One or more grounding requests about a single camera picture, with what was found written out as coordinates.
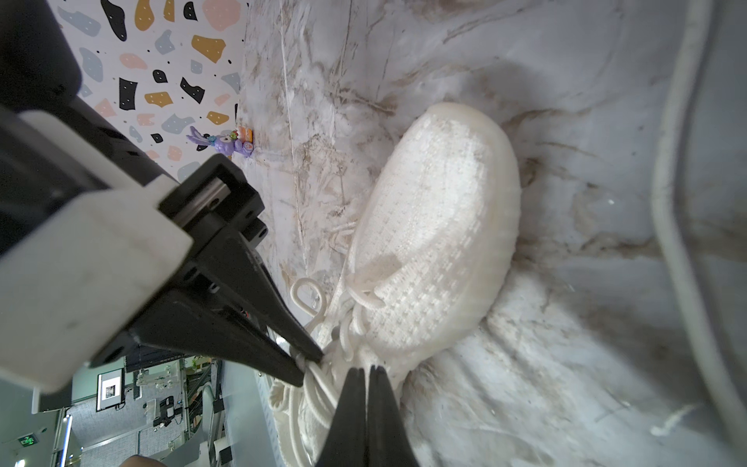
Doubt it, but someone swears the sneaker white shoelace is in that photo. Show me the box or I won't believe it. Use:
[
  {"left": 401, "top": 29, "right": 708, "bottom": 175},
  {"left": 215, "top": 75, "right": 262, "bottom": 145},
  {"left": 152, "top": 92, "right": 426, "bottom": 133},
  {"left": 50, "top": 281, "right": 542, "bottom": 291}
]
[
  {"left": 274, "top": 276, "right": 384, "bottom": 466},
  {"left": 649, "top": 0, "right": 747, "bottom": 451}
]

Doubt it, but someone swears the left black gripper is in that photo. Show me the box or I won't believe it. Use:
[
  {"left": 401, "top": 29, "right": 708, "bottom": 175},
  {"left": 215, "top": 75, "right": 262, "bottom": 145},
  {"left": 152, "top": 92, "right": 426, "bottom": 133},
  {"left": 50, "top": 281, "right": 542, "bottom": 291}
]
[{"left": 1, "top": 1, "right": 323, "bottom": 386}]

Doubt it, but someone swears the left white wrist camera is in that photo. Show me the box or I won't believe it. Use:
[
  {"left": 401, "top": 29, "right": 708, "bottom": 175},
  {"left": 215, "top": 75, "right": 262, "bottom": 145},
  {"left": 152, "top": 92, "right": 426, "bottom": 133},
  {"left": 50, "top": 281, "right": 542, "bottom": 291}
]
[{"left": 1, "top": 110, "right": 193, "bottom": 392}]

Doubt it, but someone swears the purple toy figure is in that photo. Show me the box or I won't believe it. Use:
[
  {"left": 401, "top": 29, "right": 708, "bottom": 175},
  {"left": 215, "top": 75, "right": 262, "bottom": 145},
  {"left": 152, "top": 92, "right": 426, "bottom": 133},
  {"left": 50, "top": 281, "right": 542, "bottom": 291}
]
[{"left": 187, "top": 126, "right": 254, "bottom": 159}]

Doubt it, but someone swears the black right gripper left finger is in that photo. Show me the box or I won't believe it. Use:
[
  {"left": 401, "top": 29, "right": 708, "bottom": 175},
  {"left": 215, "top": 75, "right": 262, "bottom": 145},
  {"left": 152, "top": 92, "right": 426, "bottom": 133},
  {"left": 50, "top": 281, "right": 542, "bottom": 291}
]
[{"left": 315, "top": 368, "right": 367, "bottom": 467}]

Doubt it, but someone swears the white knit sneaker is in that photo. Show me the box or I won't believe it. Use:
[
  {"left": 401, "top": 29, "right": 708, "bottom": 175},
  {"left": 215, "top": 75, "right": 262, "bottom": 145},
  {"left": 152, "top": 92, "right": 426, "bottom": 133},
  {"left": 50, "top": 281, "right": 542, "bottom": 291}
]
[{"left": 269, "top": 101, "right": 523, "bottom": 467}]

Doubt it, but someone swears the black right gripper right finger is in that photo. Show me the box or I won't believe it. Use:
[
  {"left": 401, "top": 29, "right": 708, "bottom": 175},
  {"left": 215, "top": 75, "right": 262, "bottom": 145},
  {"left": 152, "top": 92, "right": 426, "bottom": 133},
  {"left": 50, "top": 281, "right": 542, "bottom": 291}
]
[{"left": 367, "top": 366, "right": 419, "bottom": 467}]

